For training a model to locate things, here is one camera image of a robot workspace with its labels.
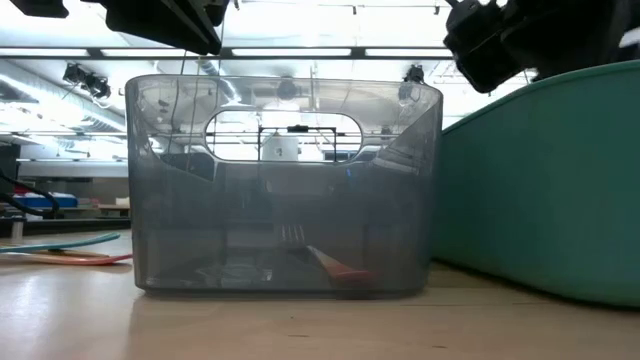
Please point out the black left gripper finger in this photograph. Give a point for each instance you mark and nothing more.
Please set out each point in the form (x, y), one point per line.
(200, 30)

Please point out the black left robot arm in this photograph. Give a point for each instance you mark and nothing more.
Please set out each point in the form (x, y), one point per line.
(40, 7)

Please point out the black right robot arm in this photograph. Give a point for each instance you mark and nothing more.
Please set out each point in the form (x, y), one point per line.
(565, 35)

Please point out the small black ceiling lamp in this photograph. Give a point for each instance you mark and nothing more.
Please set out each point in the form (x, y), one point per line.
(414, 75)

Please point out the black ceiling spotlights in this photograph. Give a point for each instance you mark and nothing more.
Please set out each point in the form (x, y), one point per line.
(87, 82)

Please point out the dark round ceiling fixture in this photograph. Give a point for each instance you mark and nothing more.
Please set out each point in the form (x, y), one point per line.
(287, 90)

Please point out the white cylindrical container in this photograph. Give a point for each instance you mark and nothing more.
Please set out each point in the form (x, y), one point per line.
(280, 149)

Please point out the grey background workbench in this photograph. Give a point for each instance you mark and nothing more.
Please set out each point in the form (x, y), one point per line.
(70, 169)

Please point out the teal plastic bin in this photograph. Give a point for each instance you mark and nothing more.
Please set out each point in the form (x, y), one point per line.
(540, 200)

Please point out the grey translucent plastic bin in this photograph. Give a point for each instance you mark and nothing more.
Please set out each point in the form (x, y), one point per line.
(280, 210)

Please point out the blue box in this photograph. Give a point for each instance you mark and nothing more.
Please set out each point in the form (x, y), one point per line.
(45, 202)

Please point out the black overhead frame rail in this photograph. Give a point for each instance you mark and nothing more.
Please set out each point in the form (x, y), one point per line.
(300, 58)

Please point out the thin black metal frame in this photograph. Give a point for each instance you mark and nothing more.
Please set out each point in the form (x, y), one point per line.
(297, 128)

